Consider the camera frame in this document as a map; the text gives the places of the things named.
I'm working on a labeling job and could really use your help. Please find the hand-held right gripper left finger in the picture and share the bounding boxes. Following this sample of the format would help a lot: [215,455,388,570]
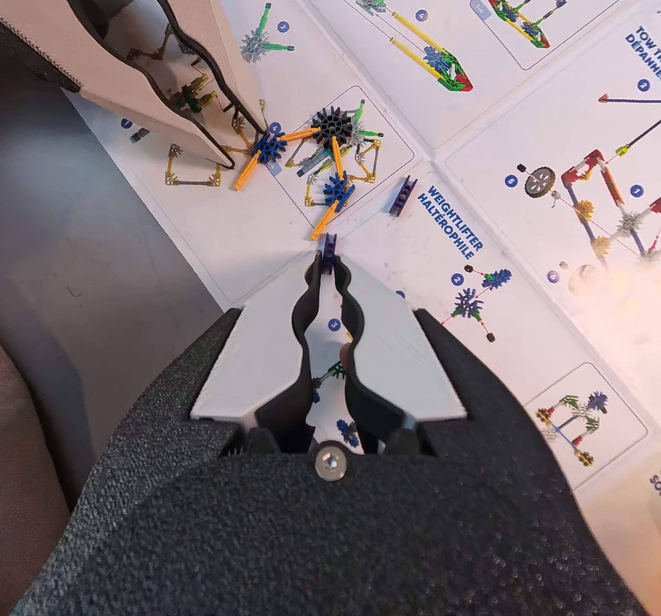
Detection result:
[192,253,325,449]

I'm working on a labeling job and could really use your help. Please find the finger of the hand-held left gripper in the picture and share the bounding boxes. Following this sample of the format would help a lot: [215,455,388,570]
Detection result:
[0,0,238,170]
[109,0,269,144]

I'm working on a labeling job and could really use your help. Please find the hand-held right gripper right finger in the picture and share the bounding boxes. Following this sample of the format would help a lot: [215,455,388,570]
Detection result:
[329,257,468,452]

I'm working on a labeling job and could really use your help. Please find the purple clip connector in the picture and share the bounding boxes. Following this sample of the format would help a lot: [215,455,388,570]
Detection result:
[318,234,338,276]
[389,177,419,216]

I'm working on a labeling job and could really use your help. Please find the blue plastic connector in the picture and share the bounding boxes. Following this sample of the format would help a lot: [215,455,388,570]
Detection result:
[321,172,355,209]
[253,131,288,164]

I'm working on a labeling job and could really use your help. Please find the black plastic connector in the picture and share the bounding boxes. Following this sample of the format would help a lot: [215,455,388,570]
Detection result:
[310,105,354,149]

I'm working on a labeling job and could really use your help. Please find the white instruction sheet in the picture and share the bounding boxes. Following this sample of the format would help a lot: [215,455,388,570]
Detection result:
[67,0,661,575]

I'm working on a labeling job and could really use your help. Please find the person's beige sweater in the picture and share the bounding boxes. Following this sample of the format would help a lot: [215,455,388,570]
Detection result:
[0,343,73,616]

